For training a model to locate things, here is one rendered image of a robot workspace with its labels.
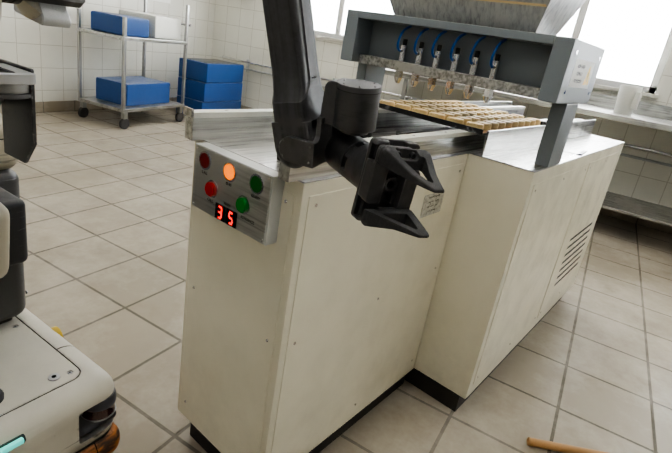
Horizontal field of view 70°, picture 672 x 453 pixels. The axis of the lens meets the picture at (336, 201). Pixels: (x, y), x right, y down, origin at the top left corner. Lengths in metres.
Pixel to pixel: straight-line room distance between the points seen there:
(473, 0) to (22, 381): 1.47
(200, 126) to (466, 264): 0.87
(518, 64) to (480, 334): 0.79
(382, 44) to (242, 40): 4.52
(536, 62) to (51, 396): 1.43
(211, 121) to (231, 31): 5.19
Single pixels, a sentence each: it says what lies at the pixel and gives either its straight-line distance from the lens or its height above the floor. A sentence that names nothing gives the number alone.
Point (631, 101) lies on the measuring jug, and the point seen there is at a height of 0.98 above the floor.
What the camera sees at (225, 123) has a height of 0.87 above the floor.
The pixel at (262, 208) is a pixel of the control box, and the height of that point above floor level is 0.77.
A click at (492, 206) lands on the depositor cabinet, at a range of 1.44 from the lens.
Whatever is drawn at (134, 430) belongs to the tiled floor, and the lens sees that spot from 1.56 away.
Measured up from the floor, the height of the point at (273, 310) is 0.56.
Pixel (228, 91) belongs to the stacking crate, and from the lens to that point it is 5.64.
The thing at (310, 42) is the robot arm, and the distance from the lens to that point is 0.66.
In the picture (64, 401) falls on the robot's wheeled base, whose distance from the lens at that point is 1.27.
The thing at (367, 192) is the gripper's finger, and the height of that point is 0.93.
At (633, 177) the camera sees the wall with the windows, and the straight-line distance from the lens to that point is 4.73.
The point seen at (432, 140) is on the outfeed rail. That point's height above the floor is 0.89.
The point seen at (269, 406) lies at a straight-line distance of 1.14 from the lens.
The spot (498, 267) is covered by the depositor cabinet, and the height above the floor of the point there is 0.55.
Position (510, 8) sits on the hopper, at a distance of 1.49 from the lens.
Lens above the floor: 1.10
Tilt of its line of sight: 19 degrees down
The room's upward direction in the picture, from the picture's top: 10 degrees clockwise
